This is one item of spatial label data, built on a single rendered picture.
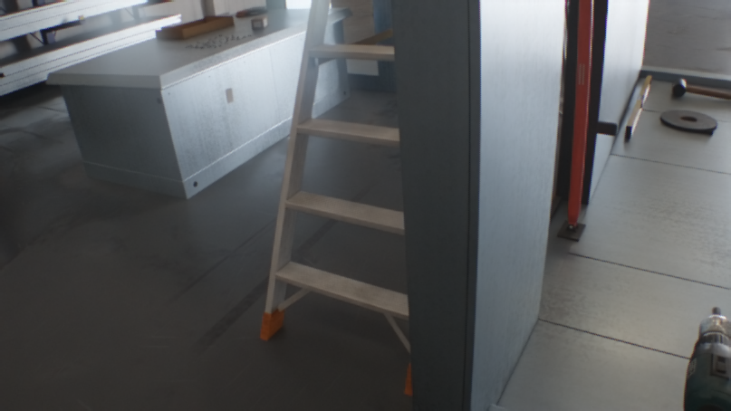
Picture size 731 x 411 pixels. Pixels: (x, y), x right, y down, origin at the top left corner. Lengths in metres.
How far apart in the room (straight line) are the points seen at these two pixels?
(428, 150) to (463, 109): 0.07
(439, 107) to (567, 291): 0.80
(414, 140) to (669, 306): 0.86
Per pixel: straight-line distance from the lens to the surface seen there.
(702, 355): 0.71
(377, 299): 1.53
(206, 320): 1.93
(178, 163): 2.72
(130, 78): 2.70
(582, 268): 1.39
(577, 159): 1.42
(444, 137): 0.60
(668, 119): 2.44
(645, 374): 1.15
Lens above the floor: 1.16
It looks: 29 degrees down
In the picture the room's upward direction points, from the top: 5 degrees counter-clockwise
